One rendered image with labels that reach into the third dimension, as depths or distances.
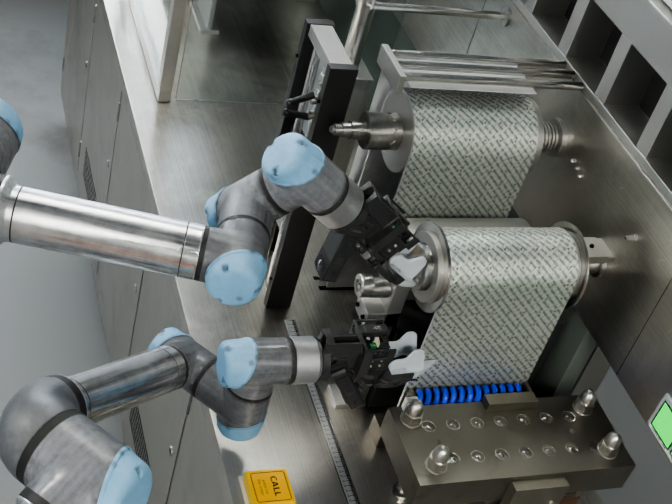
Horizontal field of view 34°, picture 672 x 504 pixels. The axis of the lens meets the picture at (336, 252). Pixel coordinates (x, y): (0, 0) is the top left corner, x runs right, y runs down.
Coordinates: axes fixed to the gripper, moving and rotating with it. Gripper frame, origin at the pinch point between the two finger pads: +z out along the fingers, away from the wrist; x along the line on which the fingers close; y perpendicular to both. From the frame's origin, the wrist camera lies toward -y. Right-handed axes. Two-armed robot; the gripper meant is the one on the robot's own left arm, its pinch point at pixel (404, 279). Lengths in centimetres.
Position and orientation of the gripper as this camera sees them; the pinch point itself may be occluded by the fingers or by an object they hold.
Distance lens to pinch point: 173.7
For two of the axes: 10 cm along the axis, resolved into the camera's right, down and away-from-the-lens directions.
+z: 5.6, 4.7, 6.8
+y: 7.8, -5.8, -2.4
